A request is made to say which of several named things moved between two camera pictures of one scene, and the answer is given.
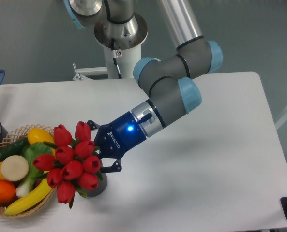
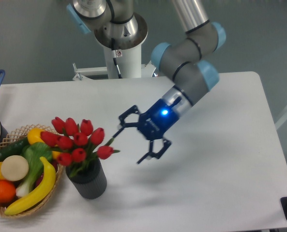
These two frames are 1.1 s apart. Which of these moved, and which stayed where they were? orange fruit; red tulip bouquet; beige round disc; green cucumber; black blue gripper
Moved: black blue gripper; red tulip bouquet
Stayed: beige round disc; orange fruit; green cucumber
